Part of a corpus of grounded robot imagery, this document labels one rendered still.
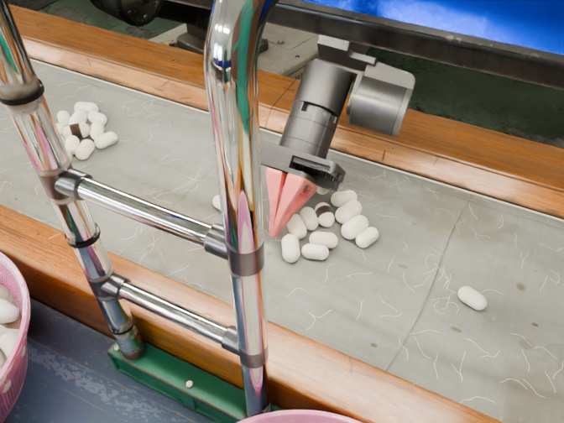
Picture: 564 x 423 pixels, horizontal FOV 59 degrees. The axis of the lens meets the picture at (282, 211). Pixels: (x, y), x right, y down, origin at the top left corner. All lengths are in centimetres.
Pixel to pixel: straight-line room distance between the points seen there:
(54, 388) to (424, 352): 39
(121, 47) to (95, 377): 58
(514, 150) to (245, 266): 52
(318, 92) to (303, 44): 99
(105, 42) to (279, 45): 69
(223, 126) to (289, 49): 130
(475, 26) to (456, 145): 42
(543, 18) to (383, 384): 32
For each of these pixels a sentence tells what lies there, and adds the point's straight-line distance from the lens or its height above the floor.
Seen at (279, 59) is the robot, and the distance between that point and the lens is 148.
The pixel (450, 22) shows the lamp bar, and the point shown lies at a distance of 32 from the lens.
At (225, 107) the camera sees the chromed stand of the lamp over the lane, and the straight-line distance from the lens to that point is 22.
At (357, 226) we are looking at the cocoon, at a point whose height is 76.
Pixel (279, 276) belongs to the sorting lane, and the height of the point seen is 74.
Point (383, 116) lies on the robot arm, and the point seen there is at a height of 88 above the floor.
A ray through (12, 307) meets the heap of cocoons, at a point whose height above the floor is 74.
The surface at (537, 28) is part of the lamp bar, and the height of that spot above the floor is 107.
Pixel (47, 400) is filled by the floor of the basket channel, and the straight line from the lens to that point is 62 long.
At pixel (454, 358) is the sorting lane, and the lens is 54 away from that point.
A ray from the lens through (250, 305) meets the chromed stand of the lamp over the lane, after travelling 33.
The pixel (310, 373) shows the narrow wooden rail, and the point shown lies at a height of 76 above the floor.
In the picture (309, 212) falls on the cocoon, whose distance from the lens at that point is 61.
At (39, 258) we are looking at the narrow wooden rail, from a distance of 61.
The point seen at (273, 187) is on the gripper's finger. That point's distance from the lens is 56.
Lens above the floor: 120
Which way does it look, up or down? 46 degrees down
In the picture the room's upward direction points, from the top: straight up
